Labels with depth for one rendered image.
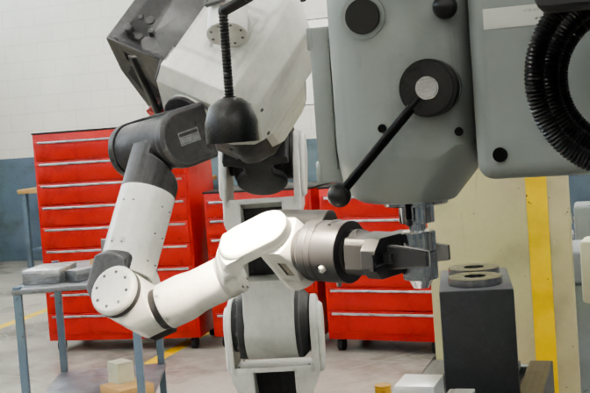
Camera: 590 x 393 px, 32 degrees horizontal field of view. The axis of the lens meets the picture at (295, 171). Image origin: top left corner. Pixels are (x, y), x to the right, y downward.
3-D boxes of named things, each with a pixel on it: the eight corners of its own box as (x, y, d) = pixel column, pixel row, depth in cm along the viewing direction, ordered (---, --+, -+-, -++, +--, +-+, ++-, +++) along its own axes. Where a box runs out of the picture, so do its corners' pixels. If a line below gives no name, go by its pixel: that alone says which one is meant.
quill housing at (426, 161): (328, 210, 130) (310, -43, 129) (368, 196, 150) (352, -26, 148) (479, 204, 124) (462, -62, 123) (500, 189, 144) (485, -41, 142)
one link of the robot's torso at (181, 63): (129, 156, 203) (73, 53, 171) (218, 28, 215) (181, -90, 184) (258, 216, 193) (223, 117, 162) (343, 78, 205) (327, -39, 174)
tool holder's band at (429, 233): (405, 236, 141) (405, 228, 141) (439, 235, 139) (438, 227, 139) (397, 240, 136) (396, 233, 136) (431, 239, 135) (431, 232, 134)
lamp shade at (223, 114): (201, 144, 141) (197, 98, 141) (252, 139, 143) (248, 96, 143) (212, 144, 134) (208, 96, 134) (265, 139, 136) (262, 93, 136)
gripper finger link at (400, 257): (430, 270, 134) (390, 267, 138) (429, 246, 134) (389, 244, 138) (424, 272, 133) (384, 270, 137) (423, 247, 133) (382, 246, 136)
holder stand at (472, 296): (445, 403, 169) (437, 283, 168) (446, 370, 191) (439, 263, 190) (521, 402, 167) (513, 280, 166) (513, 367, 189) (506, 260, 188)
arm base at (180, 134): (133, 198, 176) (96, 145, 172) (176, 155, 185) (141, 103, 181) (189, 188, 166) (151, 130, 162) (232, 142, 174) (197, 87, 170)
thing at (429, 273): (407, 275, 141) (405, 236, 141) (442, 275, 139) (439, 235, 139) (399, 282, 136) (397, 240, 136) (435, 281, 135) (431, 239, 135)
